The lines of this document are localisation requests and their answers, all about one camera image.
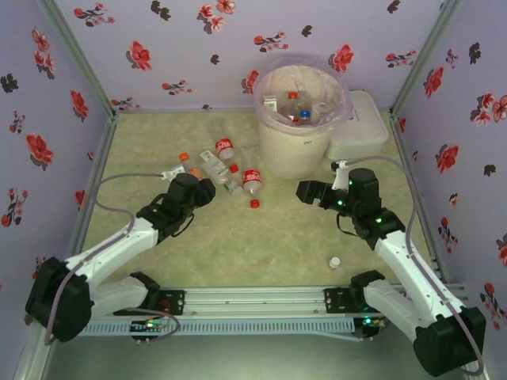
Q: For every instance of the clear bottle blue cap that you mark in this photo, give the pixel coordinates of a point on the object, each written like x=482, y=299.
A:
x=304, y=115

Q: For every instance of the clear bottle white green label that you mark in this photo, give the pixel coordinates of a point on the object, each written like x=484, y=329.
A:
x=214, y=164

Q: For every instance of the loose red bottle cap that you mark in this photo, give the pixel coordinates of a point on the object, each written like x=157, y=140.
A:
x=254, y=204

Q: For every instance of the circuit board green light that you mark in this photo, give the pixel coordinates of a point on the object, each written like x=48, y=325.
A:
x=148, y=325
x=368, y=322

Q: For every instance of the aluminium frame post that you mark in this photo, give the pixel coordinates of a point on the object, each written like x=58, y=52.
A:
x=79, y=59
x=424, y=59

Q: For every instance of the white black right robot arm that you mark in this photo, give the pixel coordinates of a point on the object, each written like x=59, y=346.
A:
x=420, y=269

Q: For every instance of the cream plastic waste bin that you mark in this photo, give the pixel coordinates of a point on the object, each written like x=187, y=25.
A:
x=293, y=154

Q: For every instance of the white lidded plastic container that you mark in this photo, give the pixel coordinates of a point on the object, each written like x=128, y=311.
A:
x=364, y=130

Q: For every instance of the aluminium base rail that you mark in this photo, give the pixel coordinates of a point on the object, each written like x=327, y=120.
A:
x=253, y=301

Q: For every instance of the clear cola bottle red label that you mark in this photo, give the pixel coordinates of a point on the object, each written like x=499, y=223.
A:
x=224, y=148
x=251, y=177

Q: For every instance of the clear plastic bin liner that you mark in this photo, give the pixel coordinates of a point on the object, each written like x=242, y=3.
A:
x=277, y=81

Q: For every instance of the clear bottle red cap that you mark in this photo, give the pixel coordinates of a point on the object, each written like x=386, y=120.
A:
x=293, y=95

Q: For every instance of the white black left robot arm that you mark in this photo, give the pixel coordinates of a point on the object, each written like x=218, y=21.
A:
x=111, y=247

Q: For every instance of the clear bottle orange label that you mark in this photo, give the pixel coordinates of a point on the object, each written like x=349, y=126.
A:
x=183, y=156

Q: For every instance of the aluminium frame rail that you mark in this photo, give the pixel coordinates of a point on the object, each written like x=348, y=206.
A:
x=29, y=360
x=408, y=158
x=89, y=206

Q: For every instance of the small bottle white cap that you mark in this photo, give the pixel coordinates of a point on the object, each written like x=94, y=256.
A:
x=334, y=263

